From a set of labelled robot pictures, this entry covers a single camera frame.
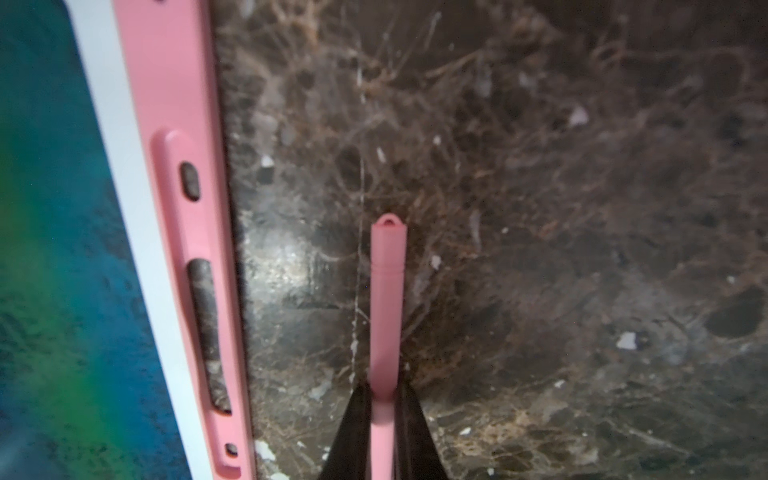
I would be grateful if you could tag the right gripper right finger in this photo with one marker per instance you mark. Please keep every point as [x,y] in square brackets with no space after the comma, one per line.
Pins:
[415,454]

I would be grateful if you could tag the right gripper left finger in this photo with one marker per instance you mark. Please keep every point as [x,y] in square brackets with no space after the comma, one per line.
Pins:
[348,457]

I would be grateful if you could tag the pink white writing tablet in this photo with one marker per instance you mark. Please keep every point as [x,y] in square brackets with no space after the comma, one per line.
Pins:
[120,348]

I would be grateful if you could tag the pink stylus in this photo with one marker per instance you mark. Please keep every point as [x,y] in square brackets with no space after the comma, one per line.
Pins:
[388,252]

